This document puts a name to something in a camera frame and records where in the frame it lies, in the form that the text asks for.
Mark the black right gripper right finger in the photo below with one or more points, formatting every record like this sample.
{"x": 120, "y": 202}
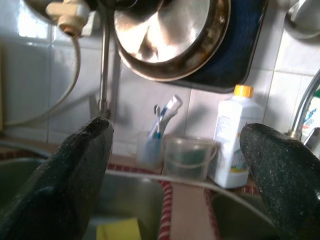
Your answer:
{"x": 287, "y": 187}

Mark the clear small plastic bucket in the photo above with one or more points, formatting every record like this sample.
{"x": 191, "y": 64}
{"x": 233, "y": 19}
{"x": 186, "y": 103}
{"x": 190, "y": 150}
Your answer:
{"x": 187, "y": 160}

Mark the hanging steel pan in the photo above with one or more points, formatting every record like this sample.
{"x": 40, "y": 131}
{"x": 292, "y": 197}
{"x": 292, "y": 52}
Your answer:
{"x": 170, "y": 32}

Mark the blue white toothbrush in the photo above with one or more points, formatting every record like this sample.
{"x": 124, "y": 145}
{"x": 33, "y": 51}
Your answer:
{"x": 158, "y": 120}

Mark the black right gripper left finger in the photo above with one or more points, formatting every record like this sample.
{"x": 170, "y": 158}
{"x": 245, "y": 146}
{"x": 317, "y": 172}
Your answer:
{"x": 62, "y": 187}

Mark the chrome sink faucet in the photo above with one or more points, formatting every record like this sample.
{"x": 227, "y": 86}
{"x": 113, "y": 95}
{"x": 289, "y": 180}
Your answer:
{"x": 300, "y": 110}

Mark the clear toothbrush cup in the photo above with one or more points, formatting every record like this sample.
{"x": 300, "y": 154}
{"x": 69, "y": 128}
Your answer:
{"x": 150, "y": 155}

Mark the white round vessel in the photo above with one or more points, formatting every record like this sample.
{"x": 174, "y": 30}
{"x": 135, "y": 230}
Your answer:
{"x": 305, "y": 17}

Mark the green capped bottle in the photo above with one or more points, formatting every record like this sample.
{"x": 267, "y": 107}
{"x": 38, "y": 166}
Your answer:
{"x": 312, "y": 117}

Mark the yellow green scouring sponge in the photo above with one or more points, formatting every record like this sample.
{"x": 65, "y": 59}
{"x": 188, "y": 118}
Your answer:
{"x": 117, "y": 230}

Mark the chrome wall tap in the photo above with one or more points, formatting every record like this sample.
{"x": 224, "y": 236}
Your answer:
{"x": 105, "y": 62}

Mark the dark hanging tray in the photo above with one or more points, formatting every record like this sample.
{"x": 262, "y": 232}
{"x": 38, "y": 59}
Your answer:
{"x": 240, "y": 50}

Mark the white bottle yellow cap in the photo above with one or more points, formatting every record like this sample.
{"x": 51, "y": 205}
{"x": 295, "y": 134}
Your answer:
{"x": 230, "y": 140}

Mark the steel sink basin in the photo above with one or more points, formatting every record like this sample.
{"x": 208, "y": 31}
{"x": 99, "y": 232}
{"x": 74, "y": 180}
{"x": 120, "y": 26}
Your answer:
{"x": 130, "y": 195}
{"x": 232, "y": 217}

